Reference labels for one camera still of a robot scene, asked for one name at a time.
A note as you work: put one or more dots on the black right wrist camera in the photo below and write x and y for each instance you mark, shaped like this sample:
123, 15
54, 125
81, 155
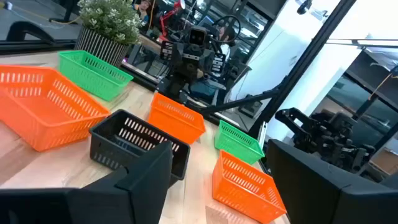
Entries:
197, 37

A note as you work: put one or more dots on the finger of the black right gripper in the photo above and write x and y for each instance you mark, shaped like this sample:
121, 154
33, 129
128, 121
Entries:
218, 63
167, 50

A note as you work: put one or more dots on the black aluminium table frame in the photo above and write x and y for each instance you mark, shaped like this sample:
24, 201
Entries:
311, 53

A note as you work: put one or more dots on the green plastic basket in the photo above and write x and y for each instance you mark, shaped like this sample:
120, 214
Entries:
93, 84
233, 149

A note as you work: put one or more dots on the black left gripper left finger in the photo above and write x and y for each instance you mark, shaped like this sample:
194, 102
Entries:
93, 205

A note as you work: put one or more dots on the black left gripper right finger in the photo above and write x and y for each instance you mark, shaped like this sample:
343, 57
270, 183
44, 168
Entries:
311, 199

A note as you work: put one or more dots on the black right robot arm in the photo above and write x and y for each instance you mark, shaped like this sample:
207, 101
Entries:
178, 85

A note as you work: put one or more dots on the artificial plant in striped pot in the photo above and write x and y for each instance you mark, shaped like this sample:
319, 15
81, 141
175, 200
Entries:
99, 46

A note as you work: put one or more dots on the person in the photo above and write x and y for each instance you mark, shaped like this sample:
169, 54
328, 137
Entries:
143, 8

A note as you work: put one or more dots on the red articulated desk lamp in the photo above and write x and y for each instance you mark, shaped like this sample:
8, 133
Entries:
169, 15

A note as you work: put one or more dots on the black plastic basket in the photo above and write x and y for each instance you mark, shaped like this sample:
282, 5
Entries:
105, 146

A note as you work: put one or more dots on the orange plastic basket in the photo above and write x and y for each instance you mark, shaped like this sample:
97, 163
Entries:
236, 196
174, 127
31, 124

